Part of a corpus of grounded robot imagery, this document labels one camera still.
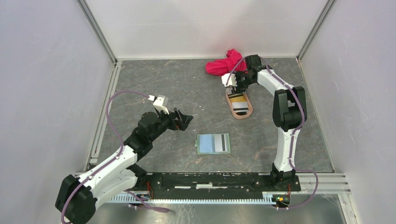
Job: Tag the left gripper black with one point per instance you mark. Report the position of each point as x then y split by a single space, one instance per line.
176 123

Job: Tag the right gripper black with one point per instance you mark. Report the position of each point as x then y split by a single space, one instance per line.
238 86

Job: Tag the pink oval tray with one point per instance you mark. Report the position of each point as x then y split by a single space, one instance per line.
240 115

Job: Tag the white slotted cable duct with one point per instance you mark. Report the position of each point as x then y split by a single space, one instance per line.
124 197

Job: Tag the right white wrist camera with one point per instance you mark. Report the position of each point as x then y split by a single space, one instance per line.
229 80

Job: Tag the grey striped credit card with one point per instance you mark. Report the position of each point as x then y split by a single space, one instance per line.
221 143

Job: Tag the yellow credit card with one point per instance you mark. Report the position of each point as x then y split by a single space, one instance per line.
237 98

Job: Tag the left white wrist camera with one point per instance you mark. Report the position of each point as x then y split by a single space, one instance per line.
160 103

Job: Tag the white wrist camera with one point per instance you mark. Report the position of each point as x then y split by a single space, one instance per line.
229 80
160 103

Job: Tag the red cloth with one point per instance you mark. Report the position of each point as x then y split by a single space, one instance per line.
233 60

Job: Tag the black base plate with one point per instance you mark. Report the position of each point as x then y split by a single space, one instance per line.
197 186

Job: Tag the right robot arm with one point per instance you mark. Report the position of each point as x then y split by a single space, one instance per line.
288 113

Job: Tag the green card holder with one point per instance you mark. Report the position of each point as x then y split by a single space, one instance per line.
205 144

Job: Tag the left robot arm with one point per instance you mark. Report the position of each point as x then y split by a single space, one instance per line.
80 196

